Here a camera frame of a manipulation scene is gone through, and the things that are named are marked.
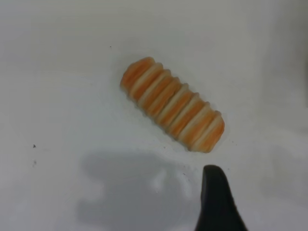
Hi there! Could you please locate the striped long bread roll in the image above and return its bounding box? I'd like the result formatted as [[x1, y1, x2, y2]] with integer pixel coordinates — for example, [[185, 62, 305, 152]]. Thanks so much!
[[119, 56, 226, 154]]

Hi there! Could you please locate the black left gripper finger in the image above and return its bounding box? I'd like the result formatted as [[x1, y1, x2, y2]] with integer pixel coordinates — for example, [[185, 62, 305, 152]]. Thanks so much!
[[194, 164, 249, 231]]

